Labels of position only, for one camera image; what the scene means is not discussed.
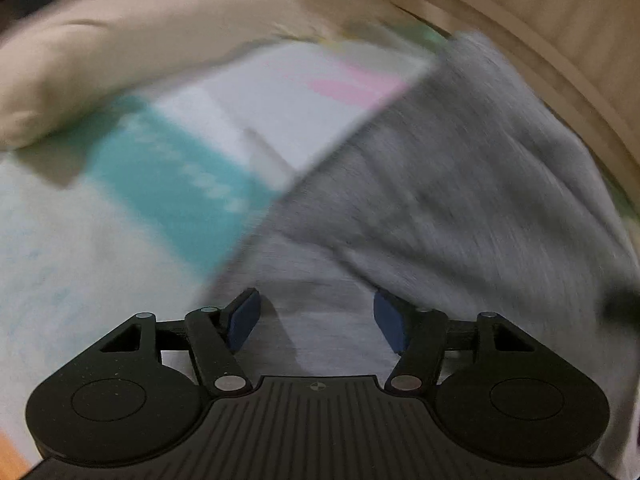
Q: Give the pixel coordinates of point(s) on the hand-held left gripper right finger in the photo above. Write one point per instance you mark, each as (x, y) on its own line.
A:
(391, 320)

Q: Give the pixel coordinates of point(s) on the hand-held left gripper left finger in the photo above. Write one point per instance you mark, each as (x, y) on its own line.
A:
(245, 317)

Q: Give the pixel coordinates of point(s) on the grey pants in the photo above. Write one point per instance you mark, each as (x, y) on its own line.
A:
(450, 160)

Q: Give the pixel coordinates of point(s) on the pastel printed bed sheet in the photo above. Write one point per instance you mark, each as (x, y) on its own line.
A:
(175, 175)

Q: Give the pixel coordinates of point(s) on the beige quilt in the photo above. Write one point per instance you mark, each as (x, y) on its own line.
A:
(125, 50)

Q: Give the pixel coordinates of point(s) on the wooden bed frame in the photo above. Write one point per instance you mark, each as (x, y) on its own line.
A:
(575, 60)

